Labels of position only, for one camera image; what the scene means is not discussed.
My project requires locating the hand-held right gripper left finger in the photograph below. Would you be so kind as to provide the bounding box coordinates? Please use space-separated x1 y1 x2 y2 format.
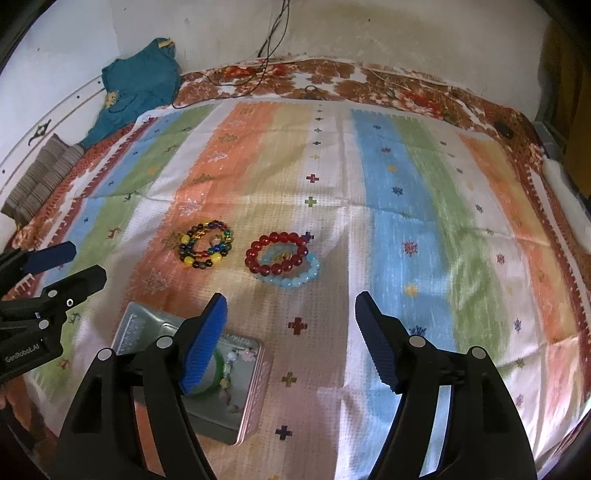
48 292 230 480

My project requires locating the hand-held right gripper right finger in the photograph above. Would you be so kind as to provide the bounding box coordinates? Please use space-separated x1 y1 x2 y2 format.
355 291 539 480

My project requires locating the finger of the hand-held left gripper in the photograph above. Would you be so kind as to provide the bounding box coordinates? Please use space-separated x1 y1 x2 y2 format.
0 264 108 331
0 241 77 296

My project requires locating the pastel charm bead bracelet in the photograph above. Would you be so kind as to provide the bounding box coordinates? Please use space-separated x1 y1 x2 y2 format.
221 348 257 412

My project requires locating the green bangle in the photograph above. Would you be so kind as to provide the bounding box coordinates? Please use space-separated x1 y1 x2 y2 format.
184 350 232 398

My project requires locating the silver tin box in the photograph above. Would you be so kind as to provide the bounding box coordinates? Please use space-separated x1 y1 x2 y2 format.
111 302 271 446

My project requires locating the multicolour beaded bracelet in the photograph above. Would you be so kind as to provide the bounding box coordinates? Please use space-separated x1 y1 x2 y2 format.
178 220 235 270

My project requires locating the light blue beaded bracelet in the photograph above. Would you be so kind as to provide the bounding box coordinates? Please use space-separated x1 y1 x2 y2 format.
257 251 321 289

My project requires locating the red beaded bracelet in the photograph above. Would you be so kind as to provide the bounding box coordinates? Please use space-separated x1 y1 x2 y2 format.
245 232 309 277

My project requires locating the brown striped pillow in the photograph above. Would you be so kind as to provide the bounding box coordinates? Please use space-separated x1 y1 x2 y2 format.
1 134 86 227

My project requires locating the striped pastel mat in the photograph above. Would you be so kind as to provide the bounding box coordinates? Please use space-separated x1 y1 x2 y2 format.
28 99 586 480

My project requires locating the white headboard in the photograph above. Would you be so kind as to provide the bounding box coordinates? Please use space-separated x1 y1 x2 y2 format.
0 74 112 197

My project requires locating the teal garment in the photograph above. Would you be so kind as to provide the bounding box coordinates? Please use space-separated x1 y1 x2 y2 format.
82 38 183 149

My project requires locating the grey box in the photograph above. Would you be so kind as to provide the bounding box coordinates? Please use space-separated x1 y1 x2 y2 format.
531 120 563 160

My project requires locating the yellow hanging cloth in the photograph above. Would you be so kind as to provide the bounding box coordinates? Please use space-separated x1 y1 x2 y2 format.
538 18 591 162

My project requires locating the black cable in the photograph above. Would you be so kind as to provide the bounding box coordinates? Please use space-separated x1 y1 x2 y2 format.
173 0 293 110

